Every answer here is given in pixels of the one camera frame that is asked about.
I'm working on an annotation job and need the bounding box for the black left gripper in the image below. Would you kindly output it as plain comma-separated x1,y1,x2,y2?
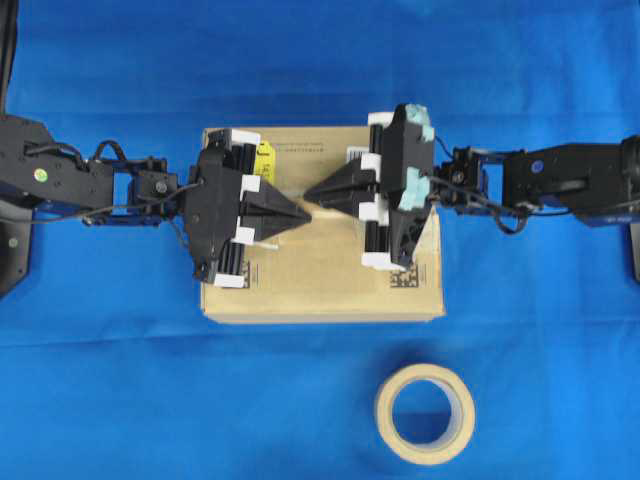
182,129,312,289

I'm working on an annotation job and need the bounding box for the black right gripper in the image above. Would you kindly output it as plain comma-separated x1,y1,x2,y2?
304,103,434,271

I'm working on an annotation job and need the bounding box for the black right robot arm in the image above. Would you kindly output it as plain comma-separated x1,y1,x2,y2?
304,103,639,271

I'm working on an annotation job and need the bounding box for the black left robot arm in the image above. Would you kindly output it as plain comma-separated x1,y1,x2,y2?
1,115,311,294

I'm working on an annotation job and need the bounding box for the brown cardboard box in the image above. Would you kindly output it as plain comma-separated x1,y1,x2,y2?
200,126,445,324

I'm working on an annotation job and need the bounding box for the beige masking tape roll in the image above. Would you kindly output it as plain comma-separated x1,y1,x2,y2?
374,363,476,466

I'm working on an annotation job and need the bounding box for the white barcode label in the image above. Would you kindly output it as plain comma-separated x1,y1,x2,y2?
345,146,369,163

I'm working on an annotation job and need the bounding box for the yellow label sticker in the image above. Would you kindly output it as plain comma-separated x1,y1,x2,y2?
253,140,276,185

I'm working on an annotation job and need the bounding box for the blue table cloth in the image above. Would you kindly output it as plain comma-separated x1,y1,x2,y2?
1,1,639,479

